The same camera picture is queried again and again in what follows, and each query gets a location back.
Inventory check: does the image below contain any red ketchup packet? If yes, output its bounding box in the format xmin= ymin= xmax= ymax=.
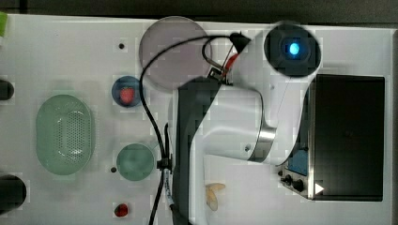
xmin=224 ymin=53 xmax=238 ymax=70

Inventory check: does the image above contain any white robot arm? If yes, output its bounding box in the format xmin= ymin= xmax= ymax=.
xmin=172 ymin=22 xmax=322 ymax=225

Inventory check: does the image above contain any red strawberry toy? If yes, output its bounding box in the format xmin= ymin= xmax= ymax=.
xmin=120 ymin=87 xmax=135 ymax=105

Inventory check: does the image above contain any blue small bowl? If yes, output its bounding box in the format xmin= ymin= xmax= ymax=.
xmin=112 ymin=76 xmax=142 ymax=108

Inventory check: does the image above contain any green cup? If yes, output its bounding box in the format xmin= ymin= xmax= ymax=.
xmin=116 ymin=143 xmax=156 ymax=182

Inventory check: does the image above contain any peeled banana toy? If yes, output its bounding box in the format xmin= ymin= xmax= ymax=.
xmin=206 ymin=183 xmax=225 ymax=211

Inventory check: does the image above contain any red small fruit toy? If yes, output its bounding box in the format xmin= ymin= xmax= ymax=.
xmin=114 ymin=203 xmax=129 ymax=218

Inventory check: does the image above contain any green perforated basket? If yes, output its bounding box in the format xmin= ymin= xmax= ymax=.
xmin=36 ymin=95 xmax=93 ymax=175

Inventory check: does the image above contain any black cylinder upper left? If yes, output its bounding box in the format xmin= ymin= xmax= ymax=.
xmin=0 ymin=80 xmax=14 ymax=100

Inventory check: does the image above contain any black cylinder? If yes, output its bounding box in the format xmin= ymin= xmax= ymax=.
xmin=0 ymin=80 xmax=14 ymax=100
xmin=0 ymin=174 xmax=27 ymax=215

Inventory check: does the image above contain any black cylinder lower left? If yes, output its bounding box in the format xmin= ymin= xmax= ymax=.
xmin=0 ymin=174 xmax=27 ymax=215

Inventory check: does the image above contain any green object at corner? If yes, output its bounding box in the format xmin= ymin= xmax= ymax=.
xmin=0 ymin=11 xmax=8 ymax=38

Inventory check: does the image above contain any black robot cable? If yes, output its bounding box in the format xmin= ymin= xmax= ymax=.
xmin=138 ymin=32 xmax=252 ymax=225

